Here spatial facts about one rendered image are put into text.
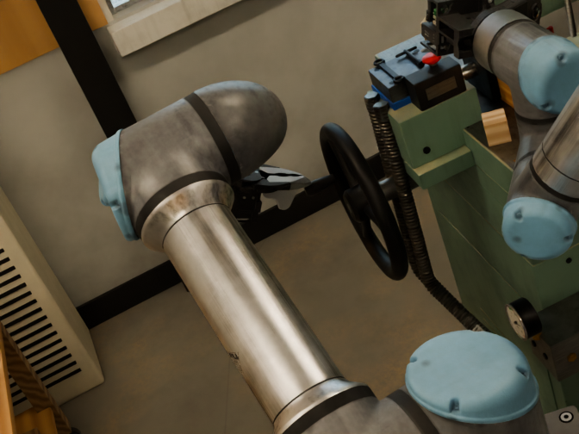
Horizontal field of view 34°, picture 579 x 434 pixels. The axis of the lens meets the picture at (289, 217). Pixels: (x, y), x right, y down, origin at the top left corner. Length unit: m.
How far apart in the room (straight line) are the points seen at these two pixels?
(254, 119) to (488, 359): 0.38
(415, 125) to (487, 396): 0.68
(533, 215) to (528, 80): 0.16
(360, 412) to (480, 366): 0.12
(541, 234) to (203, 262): 0.35
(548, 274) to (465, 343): 0.62
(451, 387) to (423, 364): 0.04
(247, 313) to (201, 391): 1.68
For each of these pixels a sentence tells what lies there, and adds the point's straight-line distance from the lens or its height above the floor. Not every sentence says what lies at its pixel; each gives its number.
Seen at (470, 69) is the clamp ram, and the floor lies 0.96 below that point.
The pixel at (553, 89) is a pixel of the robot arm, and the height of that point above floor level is 1.16.
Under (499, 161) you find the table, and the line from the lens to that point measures 1.42.
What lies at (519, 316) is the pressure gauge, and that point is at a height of 0.68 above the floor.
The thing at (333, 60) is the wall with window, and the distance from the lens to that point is 2.90.
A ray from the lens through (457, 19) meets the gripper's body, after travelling 1.19.
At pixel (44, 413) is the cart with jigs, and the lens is 2.55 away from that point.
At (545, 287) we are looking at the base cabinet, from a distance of 1.55.
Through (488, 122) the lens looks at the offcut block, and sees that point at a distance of 1.44.
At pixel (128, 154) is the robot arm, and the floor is 1.24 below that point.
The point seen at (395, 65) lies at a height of 1.00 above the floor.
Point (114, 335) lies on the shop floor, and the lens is 2.97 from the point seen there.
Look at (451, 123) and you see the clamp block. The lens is 1.50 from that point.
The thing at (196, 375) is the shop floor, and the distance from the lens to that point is 2.68.
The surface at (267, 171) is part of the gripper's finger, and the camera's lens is 1.64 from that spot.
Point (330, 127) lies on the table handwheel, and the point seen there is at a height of 0.95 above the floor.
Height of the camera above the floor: 1.69
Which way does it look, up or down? 33 degrees down
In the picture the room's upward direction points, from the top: 22 degrees counter-clockwise
